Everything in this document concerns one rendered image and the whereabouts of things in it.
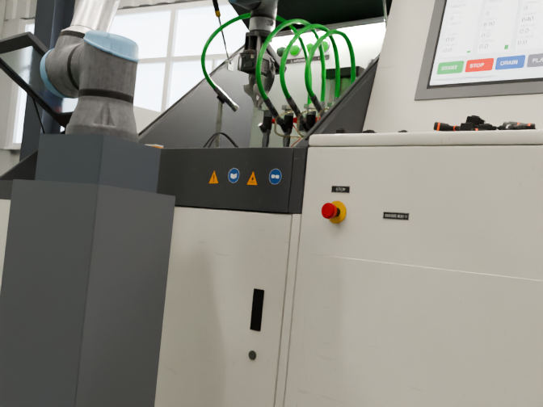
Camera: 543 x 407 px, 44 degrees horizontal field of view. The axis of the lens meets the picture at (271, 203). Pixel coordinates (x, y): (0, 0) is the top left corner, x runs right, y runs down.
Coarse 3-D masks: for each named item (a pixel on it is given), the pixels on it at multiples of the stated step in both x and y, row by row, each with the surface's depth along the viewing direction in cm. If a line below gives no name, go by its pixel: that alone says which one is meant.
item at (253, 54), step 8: (248, 32) 194; (256, 32) 194; (264, 32) 195; (248, 40) 196; (256, 40) 194; (264, 40) 197; (272, 40) 198; (248, 48) 194; (256, 48) 194; (240, 56) 196; (248, 56) 193; (256, 56) 192; (264, 56) 194; (248, 64) 193; (264, 64) 195; (272, 64) 198; (248, 72) 196; (264, 72) 196
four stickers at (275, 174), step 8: (232, 168) 174; (272, 168) 165; (208, 176) 179; (216, 176) 177; (232, 176) 173; (248, 176) 170; (256, 176) 168; (272, 176) 165; (280, 176) 163; (248, 184) 170; (256, 184) 168
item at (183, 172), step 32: (160, 160) 191; (192, 160) 183; (224, 160) 176; (256, 160) 169; (288, 160) 162; (160, 192) 190; (192, 192) 182; (224, 192) 175; (256, 192) 168; (288, 192) 161
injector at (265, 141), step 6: (264, 114) 201; (270, 114) 201; (264, 120) 201; (270, 120) 201; (264, 126) 201; (270, 126) 201; (264, 132) 201; (270, 132) 201; (264, 138) 201; (264, 144) 201
